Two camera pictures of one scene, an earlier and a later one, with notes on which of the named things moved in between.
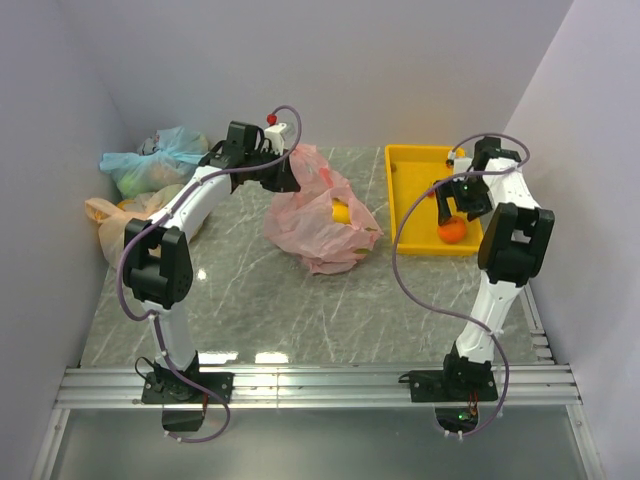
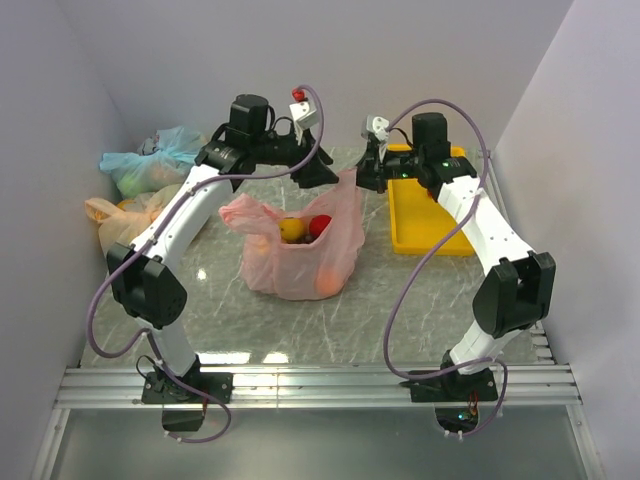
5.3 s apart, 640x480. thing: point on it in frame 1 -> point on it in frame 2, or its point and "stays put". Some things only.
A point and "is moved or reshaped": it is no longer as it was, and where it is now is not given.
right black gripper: x=474 y=210 -> x=371 y=169
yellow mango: x=341 y=213 -> x=291 y=229
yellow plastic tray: x=411 y=169 stays put
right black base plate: x=451 y=385 stays put
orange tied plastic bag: x=111 y=221 stays put
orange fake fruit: x=453 y=231 -> x=329 y=281
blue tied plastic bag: x=163 y=161 stays put
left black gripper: x=285 y=180 -> x=316 y=172
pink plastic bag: x=326 y=225 is moved or reshaped
